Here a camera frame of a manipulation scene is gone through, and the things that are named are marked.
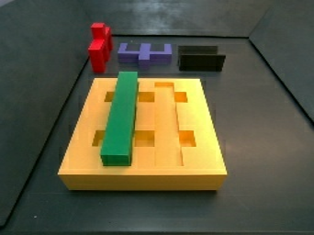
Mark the yellow slotted wooden board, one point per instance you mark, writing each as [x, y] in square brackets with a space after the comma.
[175, 150]

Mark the green rectangular bar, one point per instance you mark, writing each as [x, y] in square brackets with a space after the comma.
[116, 146]

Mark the purple branched block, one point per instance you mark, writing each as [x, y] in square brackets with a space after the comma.
[144, 54]

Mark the red branched block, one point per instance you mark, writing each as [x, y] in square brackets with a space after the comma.
[100, 47]

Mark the black angle bracket holder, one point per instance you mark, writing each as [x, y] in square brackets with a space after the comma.
[199, 58]

